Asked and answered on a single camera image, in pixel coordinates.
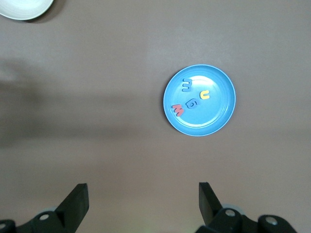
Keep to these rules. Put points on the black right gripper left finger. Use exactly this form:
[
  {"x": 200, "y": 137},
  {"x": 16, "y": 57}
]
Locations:
[{"x": 70, "y": 213}]

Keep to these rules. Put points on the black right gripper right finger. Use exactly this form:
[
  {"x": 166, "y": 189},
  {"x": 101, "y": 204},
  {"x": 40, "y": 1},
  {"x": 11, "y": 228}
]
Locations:
[{"x": 218, "y": 216}]

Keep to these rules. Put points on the red letter w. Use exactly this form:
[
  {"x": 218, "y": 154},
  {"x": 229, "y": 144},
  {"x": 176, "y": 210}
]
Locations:
[{"x": 178, "y": 110}]

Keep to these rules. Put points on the light blue letter g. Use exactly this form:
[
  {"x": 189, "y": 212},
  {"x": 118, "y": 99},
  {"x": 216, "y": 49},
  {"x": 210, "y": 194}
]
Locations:
[{"x": 192, "y": 104}]

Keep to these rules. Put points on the yellow letter u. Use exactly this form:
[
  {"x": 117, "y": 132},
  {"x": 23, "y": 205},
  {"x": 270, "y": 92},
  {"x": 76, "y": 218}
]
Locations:
[{"x": 204, "y": 95}]

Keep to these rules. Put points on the blue plate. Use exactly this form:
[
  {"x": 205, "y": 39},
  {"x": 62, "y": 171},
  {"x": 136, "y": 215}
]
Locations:
[{"x": 213, "y": 116}]

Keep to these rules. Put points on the beige plate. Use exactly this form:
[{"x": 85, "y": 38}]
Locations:
[{"x": 22, "y": 8}]

